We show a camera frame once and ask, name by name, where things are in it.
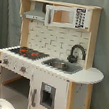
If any black toy stovetop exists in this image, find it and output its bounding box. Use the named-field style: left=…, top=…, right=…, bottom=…
left=12, top=47, right=47, bottom=60

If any white fridge cabinet door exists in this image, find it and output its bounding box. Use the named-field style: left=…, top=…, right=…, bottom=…
left=29, top=70, right=68, bottom=109

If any black toy faucet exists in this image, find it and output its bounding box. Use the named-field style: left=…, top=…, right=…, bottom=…
left=66, top=43, right=88, bottom=66

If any small metal toy pot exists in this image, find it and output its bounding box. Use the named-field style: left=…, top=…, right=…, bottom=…
left=49, top=61, right=67, bottom=70

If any left grey stove knob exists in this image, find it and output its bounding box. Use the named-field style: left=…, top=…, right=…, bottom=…
left=3, top=59, right=9, bottom=64

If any wooden toy kitchen playset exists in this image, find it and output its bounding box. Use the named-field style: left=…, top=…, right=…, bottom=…
left=0, top=0, right=104, bottom=109

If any grey stove knob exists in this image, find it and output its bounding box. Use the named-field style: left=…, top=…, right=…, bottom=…
left=20, top=67, right=26, bottom=73
left=3, top=59, right=9, bottom=64

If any grey toy sink basin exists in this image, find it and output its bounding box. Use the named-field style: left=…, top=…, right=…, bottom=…
left=42, top=58, right=82, bottom=74

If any grey toy range hood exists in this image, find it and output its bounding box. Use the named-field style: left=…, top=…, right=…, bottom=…
left=22, top=2, right=46, bottom=21

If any white toy microwave door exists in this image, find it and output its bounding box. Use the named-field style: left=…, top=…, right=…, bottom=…
left=44, top=5, right=92, bottom=29

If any right grey stove knob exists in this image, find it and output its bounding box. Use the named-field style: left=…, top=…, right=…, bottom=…
left=20, top=67, right=26, bottom=73

